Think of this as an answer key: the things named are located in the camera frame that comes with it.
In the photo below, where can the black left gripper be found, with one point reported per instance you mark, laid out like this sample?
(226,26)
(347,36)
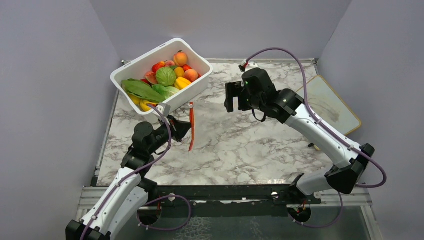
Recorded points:
(181,127)

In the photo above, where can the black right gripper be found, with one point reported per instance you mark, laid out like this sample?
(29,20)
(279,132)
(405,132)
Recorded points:
(234,89)

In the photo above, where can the clear zip bag orange zipper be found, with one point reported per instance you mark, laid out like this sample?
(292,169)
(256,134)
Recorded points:
(192,123)

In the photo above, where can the green cabbage toy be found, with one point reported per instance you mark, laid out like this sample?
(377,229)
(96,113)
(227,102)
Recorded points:
(166,76)

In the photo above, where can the green leafy vegetable toy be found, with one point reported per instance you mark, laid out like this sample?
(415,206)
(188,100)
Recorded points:
(141,90)

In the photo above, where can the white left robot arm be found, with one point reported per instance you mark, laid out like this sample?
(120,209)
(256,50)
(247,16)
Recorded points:
(130,189)

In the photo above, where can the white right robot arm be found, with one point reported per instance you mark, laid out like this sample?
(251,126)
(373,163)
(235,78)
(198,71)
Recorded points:
(349,159)

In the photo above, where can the light green lettuce toy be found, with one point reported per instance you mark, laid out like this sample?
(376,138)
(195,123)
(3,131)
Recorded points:
(165,91)

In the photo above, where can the peach toy right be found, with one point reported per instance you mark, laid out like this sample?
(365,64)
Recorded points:
(191,75)

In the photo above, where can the peach toy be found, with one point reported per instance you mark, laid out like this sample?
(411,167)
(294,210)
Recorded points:
(191,75)
(180,58)

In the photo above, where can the yellow bell pepper toy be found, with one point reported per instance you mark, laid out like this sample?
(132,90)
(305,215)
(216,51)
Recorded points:
(181,83)

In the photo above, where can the yellow banana toy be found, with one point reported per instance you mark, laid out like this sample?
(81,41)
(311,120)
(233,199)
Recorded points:
(145,105)

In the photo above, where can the small yellow mango toy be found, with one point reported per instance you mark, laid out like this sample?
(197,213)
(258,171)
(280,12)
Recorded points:
(179,72)

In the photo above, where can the white plastic bin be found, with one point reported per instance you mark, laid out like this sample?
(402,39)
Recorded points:
(136,69)

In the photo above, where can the watermelon slice toy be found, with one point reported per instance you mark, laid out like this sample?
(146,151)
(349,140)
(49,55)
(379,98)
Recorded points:
(151,78)

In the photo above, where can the peach toy at back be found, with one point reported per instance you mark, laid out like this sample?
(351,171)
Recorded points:
(180,58)

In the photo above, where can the wood framed white board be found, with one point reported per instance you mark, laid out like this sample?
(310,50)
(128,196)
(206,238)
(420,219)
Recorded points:
(326,102)

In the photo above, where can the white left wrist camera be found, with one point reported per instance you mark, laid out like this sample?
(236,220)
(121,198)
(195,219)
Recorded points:
(164,109)

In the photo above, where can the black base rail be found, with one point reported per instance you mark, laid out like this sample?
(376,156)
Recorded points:
(218,201)

